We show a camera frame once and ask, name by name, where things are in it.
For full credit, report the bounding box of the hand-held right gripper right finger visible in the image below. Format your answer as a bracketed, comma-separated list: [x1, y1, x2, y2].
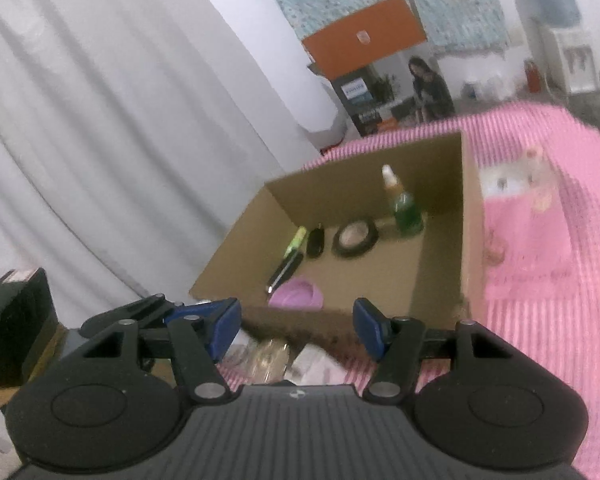
[354, 297, 525, 404]

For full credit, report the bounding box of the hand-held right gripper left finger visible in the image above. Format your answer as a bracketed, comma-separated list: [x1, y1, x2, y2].
[81, 297, 244, 404]

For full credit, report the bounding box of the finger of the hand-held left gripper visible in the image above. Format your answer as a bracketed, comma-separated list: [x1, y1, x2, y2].
[79, 294, 227, 339]

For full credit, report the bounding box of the jar with gold lid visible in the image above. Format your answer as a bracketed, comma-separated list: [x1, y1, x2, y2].
[240, 338, 292, 386]

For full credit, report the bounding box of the brown cardboard box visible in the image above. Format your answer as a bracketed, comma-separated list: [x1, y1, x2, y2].
[189, 131, 487, 361]

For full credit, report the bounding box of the white printed tube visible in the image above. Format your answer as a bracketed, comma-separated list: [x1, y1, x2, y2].
[284, 344, 348, 386]

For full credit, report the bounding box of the purple plastic lid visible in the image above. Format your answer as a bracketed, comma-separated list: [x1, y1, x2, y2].
[268, 280, 326, 310]

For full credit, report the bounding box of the black tape roll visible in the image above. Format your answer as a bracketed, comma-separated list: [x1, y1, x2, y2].
[331, 216, 379, 260]

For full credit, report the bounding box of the green and black screwdriver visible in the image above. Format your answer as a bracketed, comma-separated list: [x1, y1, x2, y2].
[265, 226, 308, 295]

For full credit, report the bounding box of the small black round case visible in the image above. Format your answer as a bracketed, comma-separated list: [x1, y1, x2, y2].
[306, 224, 327, 259]

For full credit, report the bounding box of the green spray bottle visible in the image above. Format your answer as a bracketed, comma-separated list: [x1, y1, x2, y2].
[381, 164, 426, 236]

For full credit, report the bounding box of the pink checkered blanket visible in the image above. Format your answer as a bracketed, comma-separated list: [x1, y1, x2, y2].
[215, 102, 600, 480]

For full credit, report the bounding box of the orange printed appliance box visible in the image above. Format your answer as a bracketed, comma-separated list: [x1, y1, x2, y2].
[301, 0, 457, 139]

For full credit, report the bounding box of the red fire extinguisher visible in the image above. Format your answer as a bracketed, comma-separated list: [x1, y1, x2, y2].
[525, 59, 544, 94]

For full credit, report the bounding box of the white water dispenser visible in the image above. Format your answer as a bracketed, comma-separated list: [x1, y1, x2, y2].
[522, 17, 600, 96]

